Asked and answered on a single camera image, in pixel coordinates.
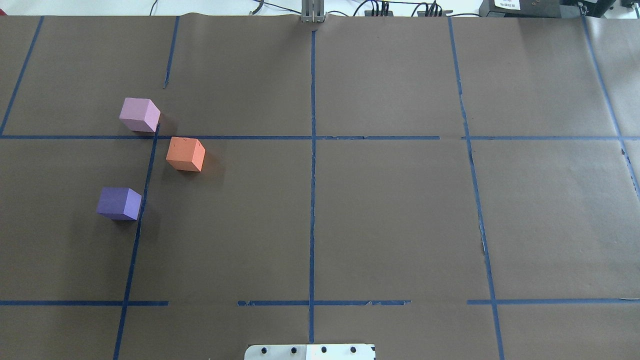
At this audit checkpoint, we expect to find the orange foam cube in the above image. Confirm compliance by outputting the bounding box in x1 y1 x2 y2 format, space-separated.
166 136 206 173

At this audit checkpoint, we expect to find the light pink foam cube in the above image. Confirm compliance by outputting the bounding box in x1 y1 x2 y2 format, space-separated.
119 97 162 133

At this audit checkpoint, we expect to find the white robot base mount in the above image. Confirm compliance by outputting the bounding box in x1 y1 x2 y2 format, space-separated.
244 343 377 360

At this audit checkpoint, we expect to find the dark purple foam cube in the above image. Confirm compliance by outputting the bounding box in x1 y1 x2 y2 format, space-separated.
96 187 142 221

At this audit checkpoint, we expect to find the black electronics box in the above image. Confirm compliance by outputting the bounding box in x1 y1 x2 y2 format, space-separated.
478 0 615 19

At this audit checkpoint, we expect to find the aluminium frame post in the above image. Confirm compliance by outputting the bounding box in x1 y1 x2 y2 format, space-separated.
301 0 326 23

